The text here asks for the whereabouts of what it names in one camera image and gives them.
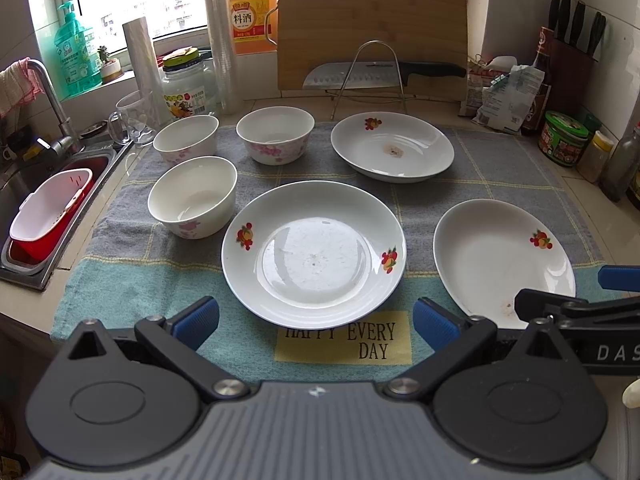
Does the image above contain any white fruit plate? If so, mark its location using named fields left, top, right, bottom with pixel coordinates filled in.
left=221, top=180, right=407, bottom=330
left=433, top=198, right=576, bottom=330

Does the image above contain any white floral bowl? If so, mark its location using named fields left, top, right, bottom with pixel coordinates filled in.
left=153, top=115, right=219, bottom=165
left=236, top=106, right=316, bottom=166
left=148, top=156, right=239, bottom=240

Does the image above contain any stained white plate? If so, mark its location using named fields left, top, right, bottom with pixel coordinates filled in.
left=331, top=112, right=454, bottom=184

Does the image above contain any steel kitchen faucet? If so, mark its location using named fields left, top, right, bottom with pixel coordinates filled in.
left=27, top=58, right=82, bottom=157

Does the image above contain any gloved right hand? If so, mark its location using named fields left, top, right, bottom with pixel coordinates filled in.
left=622, top=379, right=640, bottom=410

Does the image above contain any clear glass bottle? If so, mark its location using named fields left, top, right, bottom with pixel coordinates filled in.
left=599, top=125, right=640, bottom=203

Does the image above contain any yellow lid spice jar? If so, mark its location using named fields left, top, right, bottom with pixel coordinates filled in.
left=577, top=130, right=614, bottom=183

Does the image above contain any grey blue checked mat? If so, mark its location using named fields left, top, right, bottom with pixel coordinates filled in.
left=51, top=122, right=608, bottom=382

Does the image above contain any green lid sauce tub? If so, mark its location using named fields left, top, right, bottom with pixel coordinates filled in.
left=538, top=112, right=590, bottom=168

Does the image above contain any steel sink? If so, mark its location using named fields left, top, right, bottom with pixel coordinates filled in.
left=1, top=139, right=131, bottom=290

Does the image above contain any dark soy sauce bottle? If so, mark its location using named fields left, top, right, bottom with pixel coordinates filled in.
left=521, top=26, right=554, bottom=138

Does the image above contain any red plastic basin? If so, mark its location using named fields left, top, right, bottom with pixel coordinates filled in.
left=8, top=156, right=107, bottom=266

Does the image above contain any clear glass mug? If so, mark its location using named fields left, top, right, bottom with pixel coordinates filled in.
left=107, top=90, right=157, bottom=146

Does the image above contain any white salt bag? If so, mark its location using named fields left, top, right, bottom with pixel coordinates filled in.
left=474, top=65, right=544, bottom=132

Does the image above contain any knife block with knives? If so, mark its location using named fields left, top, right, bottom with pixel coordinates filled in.
left=548, top=0, right=606, bottom=118

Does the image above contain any glass jar green lid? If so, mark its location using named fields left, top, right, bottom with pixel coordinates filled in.
left=162, top=47, right=216, bottom=119

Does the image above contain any red white seasoning bag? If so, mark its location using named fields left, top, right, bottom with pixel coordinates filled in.
left=459, top=54, right=518, bottom=118

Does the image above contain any steel cleaver knife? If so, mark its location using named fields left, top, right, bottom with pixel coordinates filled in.
left=303, top=61, right=466, bottom=90

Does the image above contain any small potted plant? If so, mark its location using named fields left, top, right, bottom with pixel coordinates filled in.
left=98, top=46, right=122, bottom=84

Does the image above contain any green dish soap bottle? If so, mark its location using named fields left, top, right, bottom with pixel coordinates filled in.
left=54, top=1, right=102, bottom=96

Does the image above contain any short plastic bag roll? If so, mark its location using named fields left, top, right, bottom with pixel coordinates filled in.
left=122, top=16, right=171, bottom=131

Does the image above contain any pink white dish cloth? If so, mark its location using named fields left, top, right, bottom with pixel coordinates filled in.
left=0, top=58, right=43, bottom=118

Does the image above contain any clear plastic wrap roll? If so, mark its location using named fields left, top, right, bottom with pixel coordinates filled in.
left=205, top=0, right=243, bottom=115

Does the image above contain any bamboo cutting board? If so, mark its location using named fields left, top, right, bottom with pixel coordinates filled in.
left=277, top=0, right=468, bottom=91

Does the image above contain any orange cooking wine jug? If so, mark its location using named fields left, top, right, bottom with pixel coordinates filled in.
left=229, top=0, right=278, bottom=55

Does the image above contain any metal wire rack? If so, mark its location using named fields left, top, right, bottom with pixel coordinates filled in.
left=318, top=39, right=407, bottom=120

